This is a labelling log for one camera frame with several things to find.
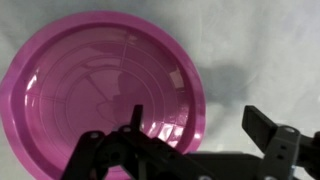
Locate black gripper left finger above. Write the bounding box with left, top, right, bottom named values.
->
left=61, top=104, right=214, bottom=180

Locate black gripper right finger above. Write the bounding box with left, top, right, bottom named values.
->
left=241, top=105, right=320, bottom=180

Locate pink round plastic lid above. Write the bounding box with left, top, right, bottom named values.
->
left=0, top=10, right=207, bottom=180

